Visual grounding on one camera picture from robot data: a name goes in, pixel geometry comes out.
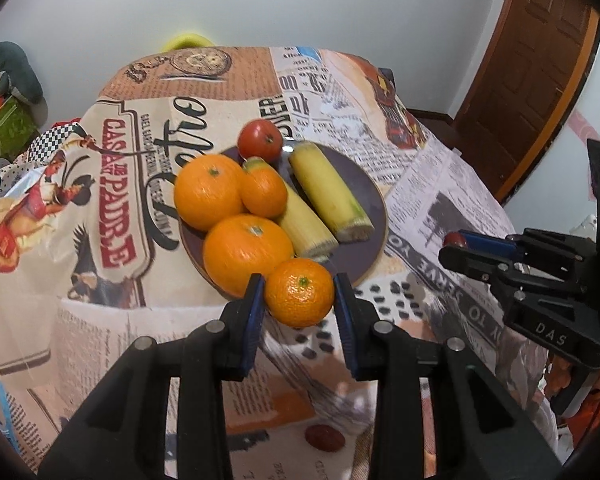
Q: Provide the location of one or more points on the green cardboard box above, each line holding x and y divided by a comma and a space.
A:
17, 128

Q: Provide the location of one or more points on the large orange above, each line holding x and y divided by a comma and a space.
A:
207, 190
240, 246

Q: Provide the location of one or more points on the corn cob with cut end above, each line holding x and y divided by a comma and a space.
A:
330, 196

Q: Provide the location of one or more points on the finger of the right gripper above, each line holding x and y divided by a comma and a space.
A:
487, 245
479, 266

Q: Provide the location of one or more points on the white sliding wardrobe door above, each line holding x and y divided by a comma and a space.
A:
557, 195

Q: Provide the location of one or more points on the brown wooden door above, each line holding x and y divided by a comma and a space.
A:
533, 71

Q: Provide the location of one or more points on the dark red jujube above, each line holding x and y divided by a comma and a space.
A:
455, 239

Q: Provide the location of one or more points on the small mandarin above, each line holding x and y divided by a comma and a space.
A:
263, 191
299, 293

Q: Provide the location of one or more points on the purple round plate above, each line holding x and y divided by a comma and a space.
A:
357, 259

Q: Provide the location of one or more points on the grey plush pillow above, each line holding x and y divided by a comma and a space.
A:
16, 75

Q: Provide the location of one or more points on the red jujube front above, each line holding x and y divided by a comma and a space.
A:
325, 438

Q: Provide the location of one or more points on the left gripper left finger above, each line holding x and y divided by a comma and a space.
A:
119, 431

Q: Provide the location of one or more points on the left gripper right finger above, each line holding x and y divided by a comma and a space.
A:
480, 431

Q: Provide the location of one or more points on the large orange front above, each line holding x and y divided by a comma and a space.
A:
240, 246

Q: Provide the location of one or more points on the red tomato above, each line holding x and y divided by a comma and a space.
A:
260, 138

